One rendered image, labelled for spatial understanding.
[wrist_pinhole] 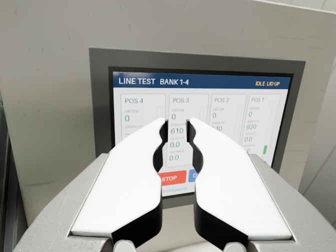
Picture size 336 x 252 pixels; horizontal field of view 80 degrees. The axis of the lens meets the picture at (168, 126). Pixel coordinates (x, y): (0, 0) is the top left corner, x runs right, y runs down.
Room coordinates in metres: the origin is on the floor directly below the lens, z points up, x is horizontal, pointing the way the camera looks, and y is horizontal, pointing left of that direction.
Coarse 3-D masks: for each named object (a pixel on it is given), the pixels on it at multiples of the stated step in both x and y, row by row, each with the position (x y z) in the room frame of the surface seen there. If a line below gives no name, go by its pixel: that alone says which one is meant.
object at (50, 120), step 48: (0, 0) 0.32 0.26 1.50; (48, 0) 0.34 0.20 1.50; (96, 0) 0.36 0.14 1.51; (144, 0) 0.39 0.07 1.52; (192, 0) 0.42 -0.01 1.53; (240, 0) 0.46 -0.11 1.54; (0, 48) 0.30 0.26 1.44; (48, 48) 0.32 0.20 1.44; (144, 48) 0.38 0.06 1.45; (192, 48) 0.41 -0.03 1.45; (240, 48) 0.44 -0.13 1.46; (288, 48) 0.49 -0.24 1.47; (48, 96) 0.30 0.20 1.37; (48, 144) 0.28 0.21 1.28; (288, 144) 0.46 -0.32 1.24; (48, 192) 0.25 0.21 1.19; (192, 240) 0.31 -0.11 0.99
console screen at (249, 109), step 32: (96, 64) 0.34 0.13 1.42; (128, 64) 0.36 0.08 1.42; (160, 64) 0.38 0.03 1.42; (192, 64) 0.40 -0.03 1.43; (224, 64) 0.42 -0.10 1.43; (256, 64) 0.45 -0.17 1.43; (288, 64) 0.48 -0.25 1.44; (96, 96) 0.32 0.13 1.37; (128, 96) 0.34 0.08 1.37; (160, 96) 0.36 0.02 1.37; (192, 96) 0.38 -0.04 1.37; (224, 96) 0.41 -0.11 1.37; (256, 96) 0.44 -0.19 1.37; (288, 96) 0.47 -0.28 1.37; (96, 128) 0.31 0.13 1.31; (128, 128) 0.33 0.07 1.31; (224, 128) 0.40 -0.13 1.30; (256, 128) 0.43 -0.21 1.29; (288, 128) 0.46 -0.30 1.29; (192, 192) 0.34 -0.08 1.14
